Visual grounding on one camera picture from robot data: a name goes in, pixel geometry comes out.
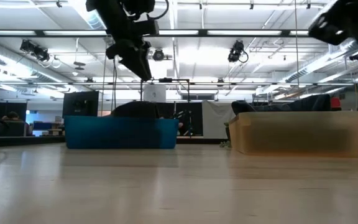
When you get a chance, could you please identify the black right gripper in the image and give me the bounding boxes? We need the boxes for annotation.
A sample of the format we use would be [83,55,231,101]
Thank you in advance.
[308,9,354,46]

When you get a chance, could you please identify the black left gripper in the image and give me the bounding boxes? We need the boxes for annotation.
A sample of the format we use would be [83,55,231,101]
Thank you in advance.
[105,39,154,82]

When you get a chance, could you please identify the dark grey hat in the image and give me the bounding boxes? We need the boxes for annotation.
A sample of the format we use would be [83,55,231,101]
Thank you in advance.
[110,101,162,119]

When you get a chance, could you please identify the black hat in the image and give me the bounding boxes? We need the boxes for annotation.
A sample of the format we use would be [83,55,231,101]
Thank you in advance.
[231,100,291,114]

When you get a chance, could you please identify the white board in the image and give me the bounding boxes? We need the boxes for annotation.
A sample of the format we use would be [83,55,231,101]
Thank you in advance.
[143,84,167,103]

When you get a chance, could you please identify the blue plastic bin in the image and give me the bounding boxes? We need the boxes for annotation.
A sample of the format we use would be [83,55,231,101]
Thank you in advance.
[63,115,180,150]

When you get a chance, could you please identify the black panel screen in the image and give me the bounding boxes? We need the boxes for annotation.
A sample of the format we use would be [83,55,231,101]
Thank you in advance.
[62,90,100,119]

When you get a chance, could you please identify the white cloth panel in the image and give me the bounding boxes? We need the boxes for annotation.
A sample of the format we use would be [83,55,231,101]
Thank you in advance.
[201,100,237,139]

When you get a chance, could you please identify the translucent tan plastic bin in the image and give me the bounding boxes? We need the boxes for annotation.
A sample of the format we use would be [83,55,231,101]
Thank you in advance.
[228,111,358,158]

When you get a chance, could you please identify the person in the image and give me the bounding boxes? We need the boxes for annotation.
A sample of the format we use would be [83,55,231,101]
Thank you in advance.
[0,111,33,138]

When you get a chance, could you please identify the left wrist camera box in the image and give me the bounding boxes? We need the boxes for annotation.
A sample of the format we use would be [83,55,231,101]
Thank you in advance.
[134,19,160,37]

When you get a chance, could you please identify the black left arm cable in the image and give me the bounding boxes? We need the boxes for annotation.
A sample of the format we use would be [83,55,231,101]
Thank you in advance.
[147,0,170,21]

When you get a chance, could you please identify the black aluminium rig frame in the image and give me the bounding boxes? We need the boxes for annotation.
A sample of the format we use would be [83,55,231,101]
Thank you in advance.
[0,29,358,39]

